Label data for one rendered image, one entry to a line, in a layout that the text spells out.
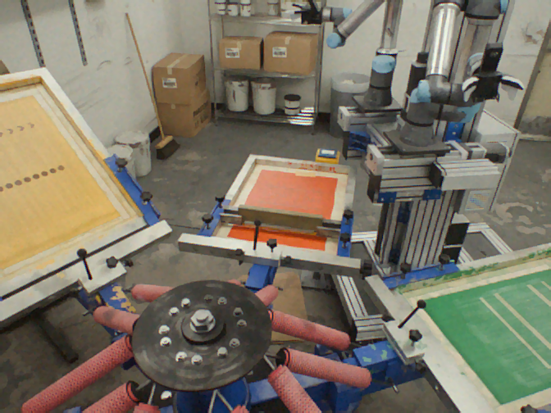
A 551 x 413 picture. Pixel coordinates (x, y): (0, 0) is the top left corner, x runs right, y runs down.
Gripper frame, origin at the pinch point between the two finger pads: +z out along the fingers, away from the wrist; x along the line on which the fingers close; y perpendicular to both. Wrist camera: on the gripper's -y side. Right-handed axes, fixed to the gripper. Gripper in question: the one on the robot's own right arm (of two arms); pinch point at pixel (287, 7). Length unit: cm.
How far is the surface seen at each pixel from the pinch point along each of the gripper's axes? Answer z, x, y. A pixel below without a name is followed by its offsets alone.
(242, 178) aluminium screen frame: 1, -80, 58
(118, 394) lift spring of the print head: -25, -207, 15
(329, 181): -40, -64, 64
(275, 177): -13, -69, 63
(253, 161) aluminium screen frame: 2, -61, 61
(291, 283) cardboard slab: -19, -60, 159
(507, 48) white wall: -167, 268, 105
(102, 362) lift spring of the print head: -16, -200, 19
